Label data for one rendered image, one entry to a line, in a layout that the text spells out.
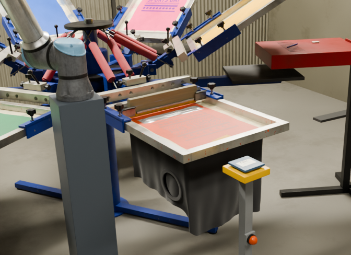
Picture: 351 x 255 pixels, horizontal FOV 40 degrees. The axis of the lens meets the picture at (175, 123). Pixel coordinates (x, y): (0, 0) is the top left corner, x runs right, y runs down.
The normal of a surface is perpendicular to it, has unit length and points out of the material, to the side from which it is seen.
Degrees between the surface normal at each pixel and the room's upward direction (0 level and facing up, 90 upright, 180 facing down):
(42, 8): 32
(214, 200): 93
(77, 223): 90
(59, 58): 90
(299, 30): 90
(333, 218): 0
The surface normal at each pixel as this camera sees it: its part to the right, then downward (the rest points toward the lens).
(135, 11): -0.27, -0.62
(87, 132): 0.44, 0.29
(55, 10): 0.26, -0.65
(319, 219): -0.04, -0.94
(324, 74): -0.90, 0.18
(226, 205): 0.65, 0.30
